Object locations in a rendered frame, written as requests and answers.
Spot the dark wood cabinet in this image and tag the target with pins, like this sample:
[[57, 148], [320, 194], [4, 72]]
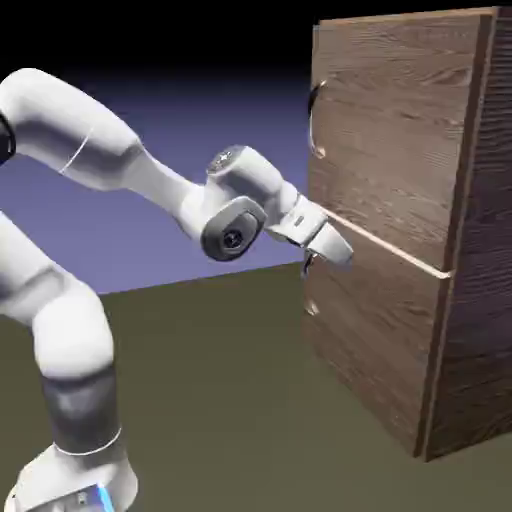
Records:
[[476, 256]]

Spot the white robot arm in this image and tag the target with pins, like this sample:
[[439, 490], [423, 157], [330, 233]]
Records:
[[100, 148]]

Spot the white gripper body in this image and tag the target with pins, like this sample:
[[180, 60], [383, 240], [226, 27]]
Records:
[[331, 241]]

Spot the wood cabinet door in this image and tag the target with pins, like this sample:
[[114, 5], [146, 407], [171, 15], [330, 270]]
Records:
[[372, 344], [392, 136]]

